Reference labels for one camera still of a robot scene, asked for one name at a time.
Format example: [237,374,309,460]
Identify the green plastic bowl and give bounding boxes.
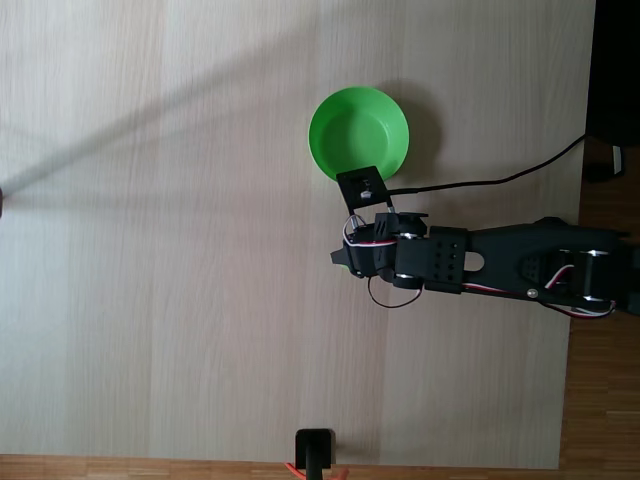
[307,85,411,184]

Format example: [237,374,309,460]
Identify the black table clamp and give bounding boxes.
[294,428,336,480]

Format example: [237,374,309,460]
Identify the black furniture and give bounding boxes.
[582,0,640,184]

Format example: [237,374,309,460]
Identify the white red gripper servo cable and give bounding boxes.
[342,219,401,250]

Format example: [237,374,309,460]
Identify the thin red black wire loop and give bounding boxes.
[368,277,424,309]

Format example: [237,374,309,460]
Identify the black gripper camera mount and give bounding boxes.
[335,164,397,217]

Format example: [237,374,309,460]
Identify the long white red servo cable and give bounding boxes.
[460,264,617,317]

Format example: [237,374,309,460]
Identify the black camera cable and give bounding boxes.
[384,133,587,195]

